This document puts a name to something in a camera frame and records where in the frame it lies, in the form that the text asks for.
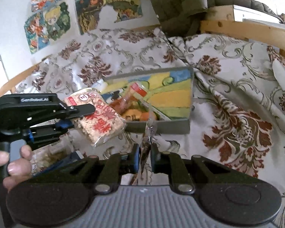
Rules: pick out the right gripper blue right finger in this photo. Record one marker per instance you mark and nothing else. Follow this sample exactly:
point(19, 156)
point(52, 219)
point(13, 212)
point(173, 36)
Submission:
point(174, 167)

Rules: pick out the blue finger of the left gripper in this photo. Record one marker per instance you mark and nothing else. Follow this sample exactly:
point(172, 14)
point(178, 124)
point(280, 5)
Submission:
point(78, 111)
point(49, 133)

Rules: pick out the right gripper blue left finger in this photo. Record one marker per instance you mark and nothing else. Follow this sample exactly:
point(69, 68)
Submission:
point(114, 168)

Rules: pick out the dried fruit clear pack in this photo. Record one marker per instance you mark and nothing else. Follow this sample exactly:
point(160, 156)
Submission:
point(141, 178)

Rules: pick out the dark blue snack bar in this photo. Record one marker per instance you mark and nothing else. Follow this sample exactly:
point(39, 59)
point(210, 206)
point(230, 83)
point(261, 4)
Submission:
point(66, 161)

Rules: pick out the rice cracker snack pack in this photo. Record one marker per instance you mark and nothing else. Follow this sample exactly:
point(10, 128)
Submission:
point(104, 124)

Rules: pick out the mixed nuts clear pack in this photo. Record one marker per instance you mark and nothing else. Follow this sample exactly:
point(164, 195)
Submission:
point(52, 148)

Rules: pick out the small orange tangerine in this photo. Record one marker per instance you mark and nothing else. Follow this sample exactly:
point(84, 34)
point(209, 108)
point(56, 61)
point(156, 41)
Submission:
point(147, 115)

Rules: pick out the gold foil snack pack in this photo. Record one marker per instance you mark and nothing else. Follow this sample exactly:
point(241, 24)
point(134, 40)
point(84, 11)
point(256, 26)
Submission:
point(132, 115)

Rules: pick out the person's left hand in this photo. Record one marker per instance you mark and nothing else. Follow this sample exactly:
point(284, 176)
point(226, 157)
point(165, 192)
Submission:
point(19, 170)

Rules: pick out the grey box with painted bottom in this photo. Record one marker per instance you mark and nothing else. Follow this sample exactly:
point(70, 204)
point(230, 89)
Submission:
point(168, 89)

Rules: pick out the anime girl poster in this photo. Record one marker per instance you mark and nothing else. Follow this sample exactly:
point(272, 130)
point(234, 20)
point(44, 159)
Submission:
point(36, 32)

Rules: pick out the blond boy poster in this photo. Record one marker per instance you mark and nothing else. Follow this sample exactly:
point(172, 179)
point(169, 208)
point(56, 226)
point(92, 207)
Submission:
point(57, 21)

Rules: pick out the floral patterned bedspread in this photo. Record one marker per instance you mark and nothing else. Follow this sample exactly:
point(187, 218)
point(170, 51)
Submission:
point(238, 114)

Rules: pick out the swirly sun painting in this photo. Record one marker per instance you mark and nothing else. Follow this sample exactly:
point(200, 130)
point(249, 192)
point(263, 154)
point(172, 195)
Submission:
point(88, 14)

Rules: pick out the landscape flower painting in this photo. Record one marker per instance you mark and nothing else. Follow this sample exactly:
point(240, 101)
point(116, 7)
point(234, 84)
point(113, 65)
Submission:
point(126, 9)

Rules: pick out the olive quilted down jacket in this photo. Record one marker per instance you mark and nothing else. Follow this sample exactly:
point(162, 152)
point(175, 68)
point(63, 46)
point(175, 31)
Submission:
point(182, 17)

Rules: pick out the wooden bed frame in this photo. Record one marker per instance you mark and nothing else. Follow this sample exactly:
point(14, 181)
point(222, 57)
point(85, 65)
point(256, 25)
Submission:
point(102, 53)

